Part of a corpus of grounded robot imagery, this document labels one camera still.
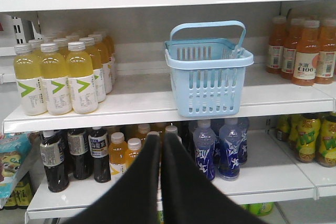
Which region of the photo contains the lime-yellow drink bottle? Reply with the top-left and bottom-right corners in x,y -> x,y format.
66,41 -> 98,114
14,44 -> 47,116
40,43 -> 72,115

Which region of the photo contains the blue sports bottle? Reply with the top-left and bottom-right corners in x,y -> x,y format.
218,118 -> 242,181
193,120 -> 216,180

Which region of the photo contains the dark tea bottle right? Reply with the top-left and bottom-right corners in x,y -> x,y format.
88,126 -> 111,183

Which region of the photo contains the front middle lime-yellow drink bottle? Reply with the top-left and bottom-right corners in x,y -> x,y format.
40,43 -> 72,115

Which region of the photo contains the orange vitamin drink bottle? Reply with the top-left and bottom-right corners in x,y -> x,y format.
125,138 -> 142,169
108,132 -> 131,182

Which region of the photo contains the orange vitamin drink bottle front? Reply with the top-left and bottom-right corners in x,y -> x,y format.
125,138 -> 142,169

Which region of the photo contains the front left lime-yellow drink bottle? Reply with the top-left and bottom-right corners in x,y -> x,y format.
14,44 -> 47,116

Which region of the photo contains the dark tea bottle middle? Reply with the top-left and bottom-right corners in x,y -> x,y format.
67,128 -> 93,180

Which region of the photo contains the front right lime-yellow drink bottle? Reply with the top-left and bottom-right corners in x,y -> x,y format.
66,41 -> 98,114

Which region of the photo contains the right C100 orange bottle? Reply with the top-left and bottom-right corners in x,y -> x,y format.
314,18 -> 335,84

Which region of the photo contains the white metal shelving unit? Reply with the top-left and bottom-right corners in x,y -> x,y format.
1,0 -> 335,223

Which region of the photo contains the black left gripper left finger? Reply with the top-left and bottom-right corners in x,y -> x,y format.
65,134 -> 161,223

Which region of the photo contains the light blue plastic basket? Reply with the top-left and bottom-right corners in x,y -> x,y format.
165,20 -> 254,118

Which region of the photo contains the C100 orange juice bottle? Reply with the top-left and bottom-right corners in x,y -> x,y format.
292,20 -> 320,86

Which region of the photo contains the front right blue sports bottle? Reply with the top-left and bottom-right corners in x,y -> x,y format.
218,118 -> 242,181

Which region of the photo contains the yellow lemon tea bottle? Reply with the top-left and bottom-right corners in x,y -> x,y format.
316,112 -> 335,167
296,113 -> 321,163

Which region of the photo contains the front left blue sports bottle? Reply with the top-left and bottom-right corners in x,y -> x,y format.
193,120 -> 216,180

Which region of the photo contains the orange vitamin drink bottle left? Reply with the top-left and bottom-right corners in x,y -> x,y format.
108,132 -> 131,182

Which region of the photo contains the dark tea bottle left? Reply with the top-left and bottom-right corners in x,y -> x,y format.
40,130 -> 69,193

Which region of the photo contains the barcode-side orange juice bottle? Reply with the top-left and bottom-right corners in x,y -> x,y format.
280,17 -> 305,80

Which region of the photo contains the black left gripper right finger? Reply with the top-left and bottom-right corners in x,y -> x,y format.
161,133 -> 263,223

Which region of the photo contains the dark tea bottle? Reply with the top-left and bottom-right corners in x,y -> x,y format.
40,130 -> 69,193
67,128 -> 93,180
88,126 -> 111,183

